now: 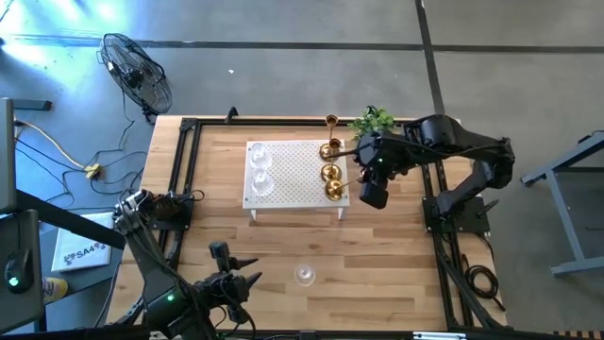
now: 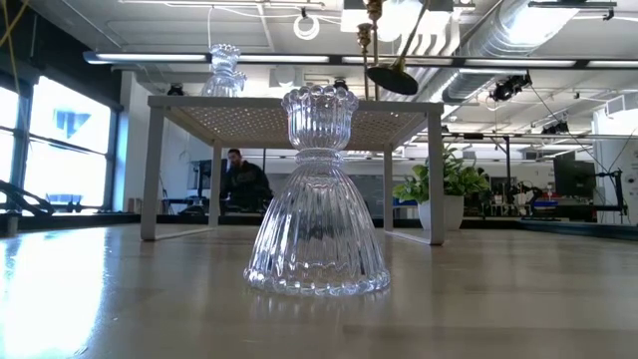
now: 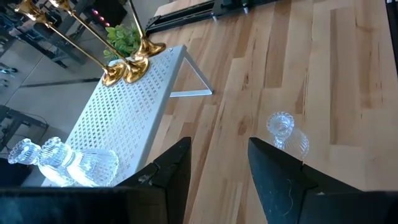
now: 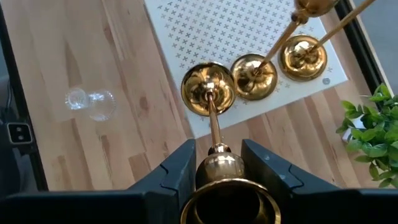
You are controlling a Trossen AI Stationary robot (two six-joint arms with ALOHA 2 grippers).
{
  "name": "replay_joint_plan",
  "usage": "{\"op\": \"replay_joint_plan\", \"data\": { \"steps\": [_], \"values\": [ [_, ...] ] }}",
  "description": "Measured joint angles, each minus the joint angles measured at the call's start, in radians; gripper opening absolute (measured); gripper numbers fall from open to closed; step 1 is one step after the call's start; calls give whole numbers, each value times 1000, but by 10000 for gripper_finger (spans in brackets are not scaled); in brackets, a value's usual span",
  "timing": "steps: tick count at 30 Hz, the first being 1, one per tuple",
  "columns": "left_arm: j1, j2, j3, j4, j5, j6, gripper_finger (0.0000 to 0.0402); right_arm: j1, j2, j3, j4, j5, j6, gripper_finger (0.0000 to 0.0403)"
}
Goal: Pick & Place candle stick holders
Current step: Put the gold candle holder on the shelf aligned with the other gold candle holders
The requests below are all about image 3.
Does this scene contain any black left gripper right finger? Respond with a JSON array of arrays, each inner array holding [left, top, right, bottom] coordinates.
[[248, 136, 398, 224]]

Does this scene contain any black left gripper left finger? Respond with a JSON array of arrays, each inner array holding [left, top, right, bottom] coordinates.
[[0, 136, 193, 224]]

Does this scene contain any clear ribbed glass candle holder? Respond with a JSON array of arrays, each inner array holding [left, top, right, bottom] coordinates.
[[266, 111, 310, 159], [39, 136, 119, 187], [7, 138, 43, 166]]

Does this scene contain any white perforated metal shelf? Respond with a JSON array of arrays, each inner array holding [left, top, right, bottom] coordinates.
[[40, 44, 214, 187]]

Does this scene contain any green potted plant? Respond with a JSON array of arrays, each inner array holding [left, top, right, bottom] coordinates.
[[104, 23, 144, 62]]

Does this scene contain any black device with red lights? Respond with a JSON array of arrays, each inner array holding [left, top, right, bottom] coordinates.
[[88, 0, 128, 29]]

